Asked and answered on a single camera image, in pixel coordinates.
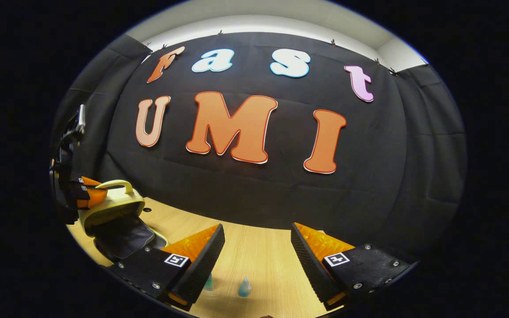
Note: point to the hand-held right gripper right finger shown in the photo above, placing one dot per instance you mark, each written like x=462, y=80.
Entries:
x=309, y=269

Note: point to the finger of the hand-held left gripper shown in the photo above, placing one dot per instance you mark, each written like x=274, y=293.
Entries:
x=91, y=198
x=84, y=180

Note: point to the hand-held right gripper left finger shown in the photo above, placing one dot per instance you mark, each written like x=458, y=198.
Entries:
x=206, y=265

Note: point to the blue cylindrical bottle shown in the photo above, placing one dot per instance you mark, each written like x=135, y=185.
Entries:
x=209, y=282

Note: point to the cream yellow suitcase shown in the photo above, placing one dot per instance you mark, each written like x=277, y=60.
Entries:
x=113, y=205

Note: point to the blue soft tube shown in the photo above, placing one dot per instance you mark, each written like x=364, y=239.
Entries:
x=244, y=288

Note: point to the row of black cloth clips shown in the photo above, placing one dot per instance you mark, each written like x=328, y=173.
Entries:
x=332, y=42

